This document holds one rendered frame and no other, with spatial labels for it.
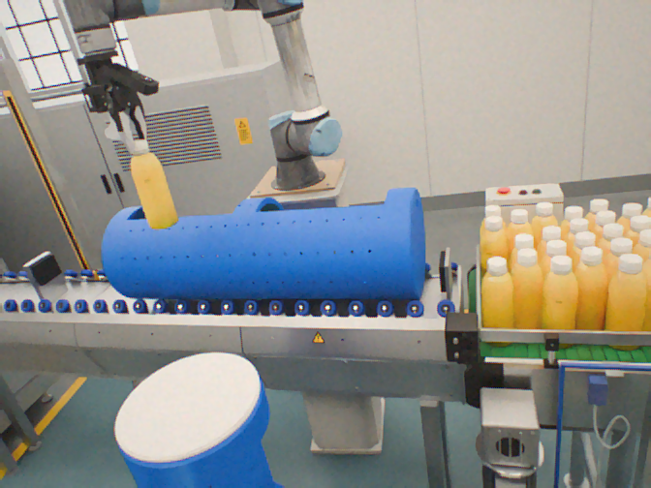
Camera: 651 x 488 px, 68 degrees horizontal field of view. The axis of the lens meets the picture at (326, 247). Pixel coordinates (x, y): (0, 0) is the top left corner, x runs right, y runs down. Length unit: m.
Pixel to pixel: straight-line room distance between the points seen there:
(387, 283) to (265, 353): 0.44
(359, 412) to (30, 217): 2.58
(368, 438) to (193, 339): 0.94
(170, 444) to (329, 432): 1.26
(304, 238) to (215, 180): 1.81
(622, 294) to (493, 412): 0.35
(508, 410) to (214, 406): 0.59
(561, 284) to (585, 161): 3.15
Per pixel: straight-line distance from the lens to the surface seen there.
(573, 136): 4.14
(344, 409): 2.01
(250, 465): 0.98
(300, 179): 1.58
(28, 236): 3.81
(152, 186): 1.19
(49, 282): 1.91
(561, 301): 1.13
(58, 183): 2.14
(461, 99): 3.91
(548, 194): 1.47
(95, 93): 1.19
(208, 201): 3.00
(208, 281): 1.32
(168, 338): 1.54
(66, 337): 1.80
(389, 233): 1.11
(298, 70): 1.42
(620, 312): 1.17
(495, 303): 1.12
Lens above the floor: 1.65
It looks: 26 degrees down
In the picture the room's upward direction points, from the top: 11 degrees counter-clockwise
